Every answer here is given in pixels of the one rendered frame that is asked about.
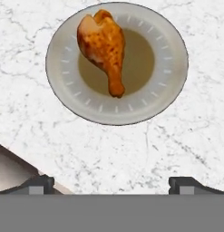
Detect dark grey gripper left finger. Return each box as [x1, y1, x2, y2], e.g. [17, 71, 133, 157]
[0, 174, 55, 196]

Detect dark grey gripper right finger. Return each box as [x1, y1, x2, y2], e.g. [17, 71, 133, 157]
[168, 176, 224, 196]

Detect brown chicken drumstick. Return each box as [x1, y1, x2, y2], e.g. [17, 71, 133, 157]
[76, 8, 127, 99]

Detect grey round plate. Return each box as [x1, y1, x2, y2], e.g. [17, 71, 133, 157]
[44, 1, 190, 127]

